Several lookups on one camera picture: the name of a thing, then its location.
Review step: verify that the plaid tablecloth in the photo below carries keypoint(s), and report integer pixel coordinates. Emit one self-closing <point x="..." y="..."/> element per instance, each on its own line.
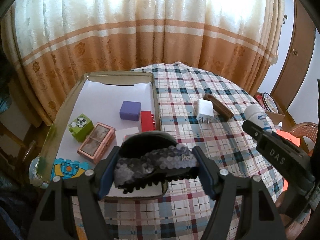
<point x="183" y="212"/>

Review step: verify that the brown folding comb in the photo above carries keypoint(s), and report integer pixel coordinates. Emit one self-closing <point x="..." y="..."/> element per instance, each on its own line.
<point x="219" y="107"/>

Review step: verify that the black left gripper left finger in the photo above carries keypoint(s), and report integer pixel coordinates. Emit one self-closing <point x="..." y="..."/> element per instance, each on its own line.
<point x="54" y="217"/>

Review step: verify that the red toy brick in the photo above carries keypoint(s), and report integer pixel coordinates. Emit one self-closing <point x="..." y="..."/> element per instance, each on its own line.
<point x="147" y="121"/>

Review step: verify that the white pill bottle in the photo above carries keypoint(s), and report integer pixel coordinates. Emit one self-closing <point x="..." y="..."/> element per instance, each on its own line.
<point x="257" y="116"/>

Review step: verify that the orange cushion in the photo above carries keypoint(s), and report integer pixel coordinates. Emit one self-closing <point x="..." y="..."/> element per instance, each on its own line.
<point x="295" y="140"/>

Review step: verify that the purple box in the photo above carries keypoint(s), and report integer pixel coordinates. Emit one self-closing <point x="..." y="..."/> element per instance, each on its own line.
<point x="130" y="110"/>

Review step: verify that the green toy brick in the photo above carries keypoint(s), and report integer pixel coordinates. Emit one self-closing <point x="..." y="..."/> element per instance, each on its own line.
<point x="80" y="127"/>

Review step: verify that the white charger plug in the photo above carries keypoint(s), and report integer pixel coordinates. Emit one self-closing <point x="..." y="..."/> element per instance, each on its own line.
<point x="204" y="111"/>

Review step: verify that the white paper packet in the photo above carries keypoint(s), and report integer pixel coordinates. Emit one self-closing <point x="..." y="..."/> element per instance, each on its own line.
<point x="122" y="134"/>

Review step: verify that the round cookie tin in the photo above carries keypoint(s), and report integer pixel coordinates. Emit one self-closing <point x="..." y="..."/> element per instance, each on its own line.
<point x="269" y="103"/>

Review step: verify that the white paper tray liner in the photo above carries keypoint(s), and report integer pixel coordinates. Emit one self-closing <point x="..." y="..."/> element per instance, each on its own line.
<point x="102" y="103"/>

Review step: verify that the wooden cabinet door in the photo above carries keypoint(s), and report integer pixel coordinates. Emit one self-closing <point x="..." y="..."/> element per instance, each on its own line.
<point x="297" y="60"/>

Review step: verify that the cardboard box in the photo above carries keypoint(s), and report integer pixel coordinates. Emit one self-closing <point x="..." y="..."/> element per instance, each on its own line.
<point x="276" y="118"/>

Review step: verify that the cream and orange curtain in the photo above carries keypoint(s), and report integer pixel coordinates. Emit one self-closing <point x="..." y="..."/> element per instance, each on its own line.
<point x="52" y="43"/>

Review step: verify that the pink framed card box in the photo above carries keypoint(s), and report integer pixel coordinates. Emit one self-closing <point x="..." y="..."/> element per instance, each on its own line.
<point x="97" y="142"/>

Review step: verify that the gold metal tray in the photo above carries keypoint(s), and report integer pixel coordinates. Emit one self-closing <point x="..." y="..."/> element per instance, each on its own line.
<point x="57" y="129"/>

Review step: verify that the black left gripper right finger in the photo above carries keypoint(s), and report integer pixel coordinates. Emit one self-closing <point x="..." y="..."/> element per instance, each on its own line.
<point x="258" y="219"/>

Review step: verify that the blue toy brick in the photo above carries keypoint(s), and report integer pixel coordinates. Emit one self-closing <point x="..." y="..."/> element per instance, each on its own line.
<point x="67" y="169"/>

